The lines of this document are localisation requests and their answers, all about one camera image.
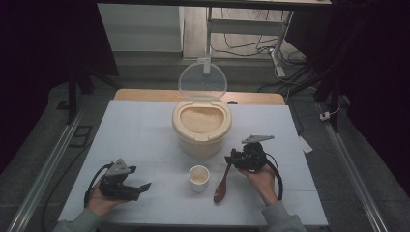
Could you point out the person's left hand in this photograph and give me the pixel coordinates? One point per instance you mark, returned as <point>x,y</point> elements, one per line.
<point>101,203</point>

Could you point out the person's right hand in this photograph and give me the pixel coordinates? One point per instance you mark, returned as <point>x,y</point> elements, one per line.
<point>261,183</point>

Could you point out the heap of rice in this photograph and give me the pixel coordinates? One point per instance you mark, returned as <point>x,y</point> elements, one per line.
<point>201,120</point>

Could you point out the beige rice container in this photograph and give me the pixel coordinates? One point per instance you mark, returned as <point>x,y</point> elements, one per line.
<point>201,146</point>

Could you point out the white table cover board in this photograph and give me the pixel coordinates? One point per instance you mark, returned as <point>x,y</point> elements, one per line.
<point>135,135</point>

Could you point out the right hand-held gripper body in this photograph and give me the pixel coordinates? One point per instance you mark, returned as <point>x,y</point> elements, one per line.
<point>253,158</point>

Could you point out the black stand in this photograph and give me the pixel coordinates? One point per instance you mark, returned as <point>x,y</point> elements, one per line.
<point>325,87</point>
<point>72,96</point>

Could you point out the clear round container lid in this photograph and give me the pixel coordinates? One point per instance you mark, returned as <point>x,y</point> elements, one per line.
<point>202,80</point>

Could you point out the small scooped rice portion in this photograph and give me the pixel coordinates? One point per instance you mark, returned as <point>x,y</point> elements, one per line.
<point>199,178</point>

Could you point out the wooden table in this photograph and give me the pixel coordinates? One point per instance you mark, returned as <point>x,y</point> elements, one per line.
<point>145,95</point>

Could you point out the white desk frame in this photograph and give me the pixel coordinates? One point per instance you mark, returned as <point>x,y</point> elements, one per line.
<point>245,27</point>

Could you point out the white cup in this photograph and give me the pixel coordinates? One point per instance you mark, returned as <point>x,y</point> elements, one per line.
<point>199,187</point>

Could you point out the brown wooden spoon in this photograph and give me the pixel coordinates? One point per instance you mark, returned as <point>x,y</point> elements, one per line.
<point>220,193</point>

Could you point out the metal floor rail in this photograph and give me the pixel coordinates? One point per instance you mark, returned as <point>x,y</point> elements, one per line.
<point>351,174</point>
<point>45,174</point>

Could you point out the small white box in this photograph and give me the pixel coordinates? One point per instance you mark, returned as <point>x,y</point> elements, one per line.
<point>325,116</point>

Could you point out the white paper tag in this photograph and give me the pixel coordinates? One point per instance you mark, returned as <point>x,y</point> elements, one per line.
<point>305,145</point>

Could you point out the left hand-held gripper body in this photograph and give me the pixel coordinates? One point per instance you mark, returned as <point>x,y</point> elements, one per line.
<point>117,188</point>

